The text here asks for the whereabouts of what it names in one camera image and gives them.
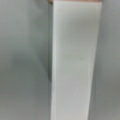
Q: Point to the pink pan with white handle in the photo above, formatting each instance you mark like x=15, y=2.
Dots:
x=75, y=35

